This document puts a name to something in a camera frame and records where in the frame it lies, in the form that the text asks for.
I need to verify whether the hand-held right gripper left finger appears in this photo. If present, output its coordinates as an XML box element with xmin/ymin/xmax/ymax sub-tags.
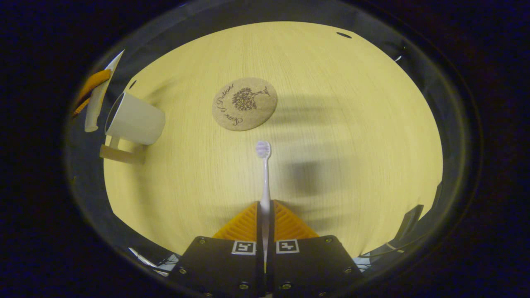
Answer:
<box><xmin>168</xmin><ymin>201</ymin><xmax>265</xmax><ymax>298</ymax></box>

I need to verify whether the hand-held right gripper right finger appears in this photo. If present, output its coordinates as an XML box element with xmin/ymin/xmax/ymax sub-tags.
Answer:
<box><xmin>267</xmin><ymin>200</ymin><xmax>366</xmax><ymax>298</ymax></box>

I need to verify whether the white toothpaste tube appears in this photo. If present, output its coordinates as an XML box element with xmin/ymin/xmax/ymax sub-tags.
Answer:
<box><xmin>84</xmin><ymin>50</ymin><xmax>125</xmax><ymax>133</ymax></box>

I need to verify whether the white cup with wooden handle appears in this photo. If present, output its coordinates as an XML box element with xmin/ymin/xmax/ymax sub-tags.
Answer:
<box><xmin>99</xmin><ymin>92</ymin><xmax>166</xmax><ymax>164</ymax></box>

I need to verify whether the white toothbrush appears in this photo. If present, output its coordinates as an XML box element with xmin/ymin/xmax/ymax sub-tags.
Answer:
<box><xmin>255</xmin><ymin>140</ymin><xmax>275</xmax><ymax>265</ymax></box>

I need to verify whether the round cork coaster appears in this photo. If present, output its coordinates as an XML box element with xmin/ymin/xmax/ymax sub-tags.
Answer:
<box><xmin>212</xmin><ymin>77</ymin><xmax>278</xmax><ymax>132</ymax></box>

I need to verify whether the light wooden desktop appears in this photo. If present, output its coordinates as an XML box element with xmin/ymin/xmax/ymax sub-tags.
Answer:
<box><xmin>103</xmin><ymin>22</ymin><xmax>443</xmax><ymax>259</ymax></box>

